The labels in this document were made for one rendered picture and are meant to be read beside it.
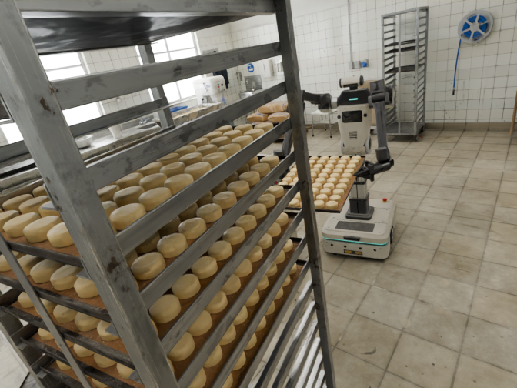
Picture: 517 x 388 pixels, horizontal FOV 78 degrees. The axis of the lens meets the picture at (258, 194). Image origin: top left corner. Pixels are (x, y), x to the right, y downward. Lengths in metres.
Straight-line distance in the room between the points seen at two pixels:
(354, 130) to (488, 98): 3.63
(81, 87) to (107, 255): 0.18
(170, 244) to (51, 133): 0.29
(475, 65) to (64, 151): 5.73
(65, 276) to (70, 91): 0.31
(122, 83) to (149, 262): 0.26
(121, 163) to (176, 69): 0.17
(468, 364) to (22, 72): 2.17
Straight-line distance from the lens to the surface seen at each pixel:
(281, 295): 0.96
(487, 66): 5.86
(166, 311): 0.57
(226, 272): 0.62
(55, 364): 0.94
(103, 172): 0.41
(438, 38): 5.90
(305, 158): 0.87
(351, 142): 2.56
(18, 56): 0.35
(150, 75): 0.47
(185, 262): 0.52
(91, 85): 0.41
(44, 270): 0.65
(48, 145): 0.34
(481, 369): 2.21
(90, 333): 0.64
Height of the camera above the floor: 1.69
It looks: 24 degrees down
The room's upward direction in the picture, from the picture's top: 11 degrees counter-clockwise
